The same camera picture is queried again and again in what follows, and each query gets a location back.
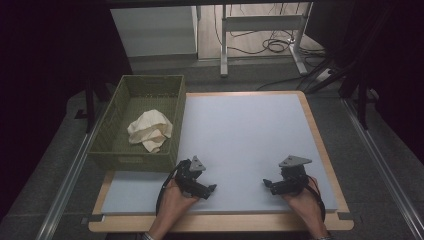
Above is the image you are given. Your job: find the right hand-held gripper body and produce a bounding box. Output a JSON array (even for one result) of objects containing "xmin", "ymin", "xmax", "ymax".
[{"xmin": 270, "ymin": 155, "xmax": 313, "ymax": 197}]

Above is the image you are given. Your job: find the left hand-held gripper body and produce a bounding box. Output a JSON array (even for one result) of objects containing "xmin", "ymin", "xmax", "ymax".
[{"xmin": 174, "ymin": 155, "xmax": 212, "ymax": 200}]

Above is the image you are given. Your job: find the person's right hand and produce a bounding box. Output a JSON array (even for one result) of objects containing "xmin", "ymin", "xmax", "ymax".
[{"xmin": 282, "ymin": 175, "xmax": 326, "ymax": 231}]

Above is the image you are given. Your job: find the person's left hand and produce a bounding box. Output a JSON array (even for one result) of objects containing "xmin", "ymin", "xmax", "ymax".
[{"xmin": 159, "ymin": 178, "xmax": 201, "ymax": 232}]

